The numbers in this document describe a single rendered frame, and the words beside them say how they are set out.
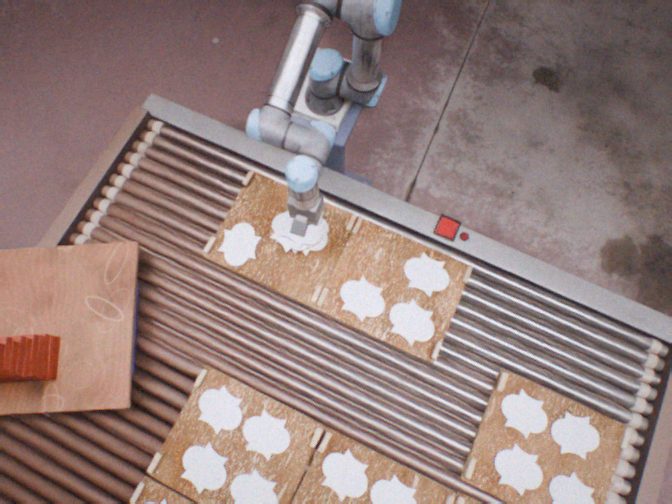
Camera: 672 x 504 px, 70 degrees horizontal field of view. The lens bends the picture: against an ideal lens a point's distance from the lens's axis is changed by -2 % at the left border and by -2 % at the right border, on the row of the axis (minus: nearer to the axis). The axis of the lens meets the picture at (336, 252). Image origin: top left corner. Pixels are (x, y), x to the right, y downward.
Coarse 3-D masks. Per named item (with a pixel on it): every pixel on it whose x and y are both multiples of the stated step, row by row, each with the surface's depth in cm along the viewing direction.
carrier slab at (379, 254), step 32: (352, 256) 161; (384, 256) 161; (416, 256) 161; (448, 256) 161; (384, 288) 157; (416, 288) 157; (448, 288) 157; (352, 320) 154; (384, 320) 154; (448, 320) 154; (416, 352) 151
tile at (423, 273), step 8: (424, 256) 160; (408, 264) 159; (416, 264) 159; (424, 264) 159; (432, 264) 159; (440, 264) 159; (408, 272) 158; (416, 272) 158; (424, 272) 158; (432, 272) 158; (440, 272) 158; (416, 280) 157; (424, 280) 157; (432, 280) 157; (440, 280) 157; (448, 280) 157; (424, 288) 156; (432, 288) 156; (440, 288) 156
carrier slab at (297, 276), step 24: (240, 192) 168; (264, 192) 168; (240, 216) 165; (264, 216) 165; (336, 216) 165; (264, 240) 163; (336, 240) 163; (264, 264) 160; (288, 264) 160; (312, 264) 160; (288, 288) 158; (312, 288) 158
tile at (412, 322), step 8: (400, 304) 155; (416, 304) 155; (392, 312) 154; (400, 312) 154; (408, 312) 154; (416, 312) 154; (424, 312) 154; (392, 320) 153; (400, 320) 153; (408, 320) 153; (416, 320) 153; (424, 320) 153; (400, 328) 152; (408, 328) 152; (416, 328) 152; (424, 328) 152; (432, 328) 152; (408, 336) 152; (416, 336) 152; (424, 336) 152
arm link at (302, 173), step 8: (296, 160) 116; (304, 160) 116; (312, 160) 118; (288, 168) 115; (296, 168) 115; (304, 168) 115; (312, 168) 115; (320, 168) 120; (288, 176) 115; (296, 176) 114; (304, 176) 114; (312, 176) 115; (288, 184) 118; (296, 184) 115; (304, 184) 115; (312, 184) 117; (296, 192) 120; (304, 192) 119; (312, 192) 121; (304, 200) 123
